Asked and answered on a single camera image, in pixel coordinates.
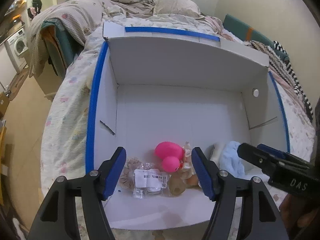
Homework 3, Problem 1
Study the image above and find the light blue fluffy scrunchie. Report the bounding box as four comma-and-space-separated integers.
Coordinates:
219, 141, 245, 178

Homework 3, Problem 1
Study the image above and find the beige floral scrunchie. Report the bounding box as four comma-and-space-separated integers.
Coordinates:
119, 158, 144, 190

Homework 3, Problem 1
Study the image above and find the white sock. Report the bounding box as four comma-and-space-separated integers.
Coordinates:
210, 142, 226, 166

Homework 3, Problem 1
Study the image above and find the pink rubber duck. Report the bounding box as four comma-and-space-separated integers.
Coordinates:
155, 141, 184, 173

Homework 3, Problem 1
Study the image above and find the clear plastic packet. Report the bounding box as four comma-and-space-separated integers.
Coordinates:
133, 163, 169, 199

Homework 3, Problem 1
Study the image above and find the person right hand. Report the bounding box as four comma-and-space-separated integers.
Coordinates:
279, 194, 319, 231

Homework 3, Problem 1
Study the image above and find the white patterned bed sheet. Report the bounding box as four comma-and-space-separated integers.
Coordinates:
40, 25, 316, 195

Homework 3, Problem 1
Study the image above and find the black white striped cloth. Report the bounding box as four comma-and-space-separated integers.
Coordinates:
273, 41, 313, 122

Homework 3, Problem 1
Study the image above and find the blue white cardboard box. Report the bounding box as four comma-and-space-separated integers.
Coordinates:
85, 21, 291, 230

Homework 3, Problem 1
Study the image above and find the brown knitted blanket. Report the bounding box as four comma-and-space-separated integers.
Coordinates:
245, 40, 295, 88

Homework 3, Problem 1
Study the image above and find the brown door mat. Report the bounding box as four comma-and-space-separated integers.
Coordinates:
9, 68, 29, 101

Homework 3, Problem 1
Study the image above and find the green headboard cushion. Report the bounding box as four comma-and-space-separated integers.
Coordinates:
223, 14, 289, 62

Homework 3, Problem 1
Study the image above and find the white washing machine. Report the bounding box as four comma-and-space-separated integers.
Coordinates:
4, 28, 28, 73

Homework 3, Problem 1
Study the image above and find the beige patterned duvet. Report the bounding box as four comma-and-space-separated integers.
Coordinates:
27, 0, 155, 77

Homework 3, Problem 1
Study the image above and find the beige floral pillow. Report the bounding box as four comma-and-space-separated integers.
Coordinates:
153, 0, 201, 18

